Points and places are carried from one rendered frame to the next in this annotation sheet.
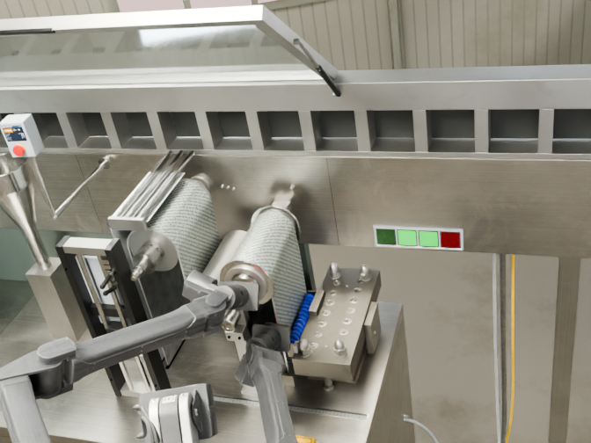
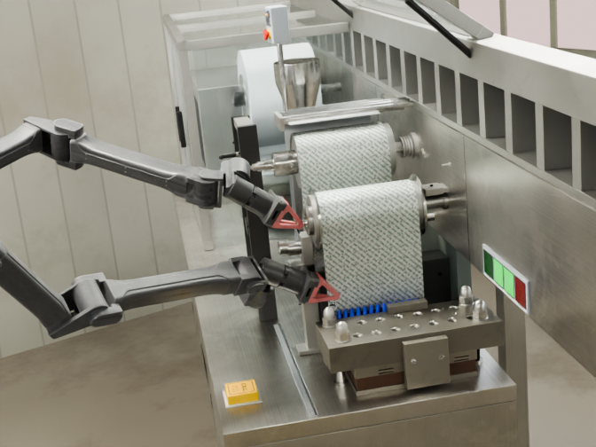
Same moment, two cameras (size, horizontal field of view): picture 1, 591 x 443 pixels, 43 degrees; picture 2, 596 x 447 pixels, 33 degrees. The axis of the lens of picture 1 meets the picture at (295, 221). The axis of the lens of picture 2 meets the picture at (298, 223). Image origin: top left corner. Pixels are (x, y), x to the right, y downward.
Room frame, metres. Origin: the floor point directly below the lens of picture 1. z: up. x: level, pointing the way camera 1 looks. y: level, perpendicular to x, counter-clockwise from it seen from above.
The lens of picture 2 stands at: (0.34, -1.78, 1.93)
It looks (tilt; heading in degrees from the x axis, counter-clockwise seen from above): 17 degrees down; 60
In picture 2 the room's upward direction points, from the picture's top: 6 degrees counter-clockwise
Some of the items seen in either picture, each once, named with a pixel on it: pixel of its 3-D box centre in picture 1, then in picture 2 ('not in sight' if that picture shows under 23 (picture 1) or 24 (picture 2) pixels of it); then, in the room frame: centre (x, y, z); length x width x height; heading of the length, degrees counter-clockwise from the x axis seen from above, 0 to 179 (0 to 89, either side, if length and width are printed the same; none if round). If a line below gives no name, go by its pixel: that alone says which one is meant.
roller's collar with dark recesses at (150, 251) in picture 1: (148, 257); (285, 162); (1.60, 0.39, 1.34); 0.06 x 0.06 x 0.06; 68
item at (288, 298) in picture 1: (290, 296); (374, 275); (1.61, 0.05, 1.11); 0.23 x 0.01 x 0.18; 158
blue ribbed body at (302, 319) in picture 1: (302, 319); (379, 310); (1.61, 0.03, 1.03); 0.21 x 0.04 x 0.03; 158
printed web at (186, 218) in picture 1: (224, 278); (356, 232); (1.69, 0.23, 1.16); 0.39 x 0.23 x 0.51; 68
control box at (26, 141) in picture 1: (20, 137); (274, 24); (1.76, 0.65, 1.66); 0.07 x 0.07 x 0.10; 74
